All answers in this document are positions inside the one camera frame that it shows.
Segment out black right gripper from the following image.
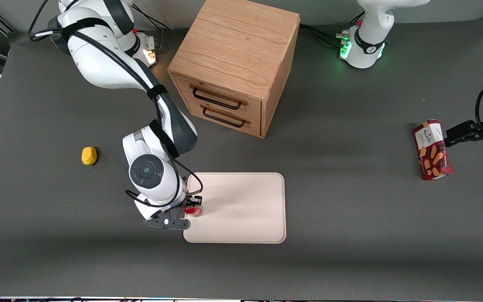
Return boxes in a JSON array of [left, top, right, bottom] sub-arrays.
[[143, 195, 204, 231]]

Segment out red coke bottle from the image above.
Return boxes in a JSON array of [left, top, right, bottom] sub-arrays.
[[183, 203, 204, 218]]

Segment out beige rectangular tray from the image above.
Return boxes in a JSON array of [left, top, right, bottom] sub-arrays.
[[183, 172, 287, 244]]

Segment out red tartan cookie box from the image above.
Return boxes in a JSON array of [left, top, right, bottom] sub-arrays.
[[413, 119, 454, 181]]

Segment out wooden drawer front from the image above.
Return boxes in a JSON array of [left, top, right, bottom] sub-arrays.
[[184, 97, 262, 138], [171, 72, 263, 121]]

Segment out yellow lemon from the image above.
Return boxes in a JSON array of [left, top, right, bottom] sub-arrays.
[[81, 146, 98, 166]]

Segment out wooden two-drawer cabinet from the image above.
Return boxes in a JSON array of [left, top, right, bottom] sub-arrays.
[[167, 0, 301, 139]]

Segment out black metal drawer handle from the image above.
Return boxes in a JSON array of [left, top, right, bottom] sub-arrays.
[[202, 106, 246, 128], [192, 87, 243, 111]]

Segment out black cable along right arm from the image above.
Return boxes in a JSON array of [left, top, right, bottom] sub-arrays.
[[29, 0, 204, 209]]

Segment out black left arm base cables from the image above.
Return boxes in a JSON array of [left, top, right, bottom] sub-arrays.
[[300, 10, 366, 47]]

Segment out black arm base cables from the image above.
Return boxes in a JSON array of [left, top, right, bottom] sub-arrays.
[[300, 10, 366, 47], [132, 4, 171, 32]]

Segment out black right arm base cables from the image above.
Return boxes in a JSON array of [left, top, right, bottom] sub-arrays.
[[132, 4, 171, 32]]

